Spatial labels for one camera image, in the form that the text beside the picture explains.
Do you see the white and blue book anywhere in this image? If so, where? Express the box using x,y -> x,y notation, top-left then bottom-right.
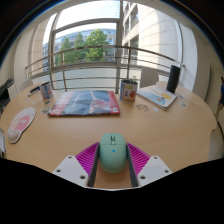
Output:
136,84 -> 179,111

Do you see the black cylindrical speaker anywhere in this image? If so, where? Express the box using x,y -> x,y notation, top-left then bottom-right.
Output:
166,64 -> 181,94

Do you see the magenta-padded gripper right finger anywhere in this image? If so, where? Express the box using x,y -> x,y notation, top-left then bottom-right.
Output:
125,142 -> 174,188

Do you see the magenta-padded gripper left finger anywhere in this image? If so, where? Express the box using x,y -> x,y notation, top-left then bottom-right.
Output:
52,142 -> 101,188

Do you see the white plastic chair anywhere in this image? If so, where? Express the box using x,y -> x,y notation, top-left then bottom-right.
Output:
18,79 -> 35,93
139,67 -> 161,89

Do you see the metal balcony railing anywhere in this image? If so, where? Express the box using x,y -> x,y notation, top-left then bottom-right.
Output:
25,44 -> 185,93

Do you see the white printed cup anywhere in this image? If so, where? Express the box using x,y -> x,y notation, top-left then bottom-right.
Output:
39,81 -> 55,102

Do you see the mint green computer mouse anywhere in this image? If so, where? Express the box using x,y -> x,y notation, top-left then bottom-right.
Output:
98,132 -> 128,174

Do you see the blue and white printed can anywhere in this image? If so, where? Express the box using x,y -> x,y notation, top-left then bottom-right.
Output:
119,79 -> 139,104

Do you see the red and black magazine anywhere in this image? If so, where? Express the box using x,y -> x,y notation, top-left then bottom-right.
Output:
48,90 -> 121,117

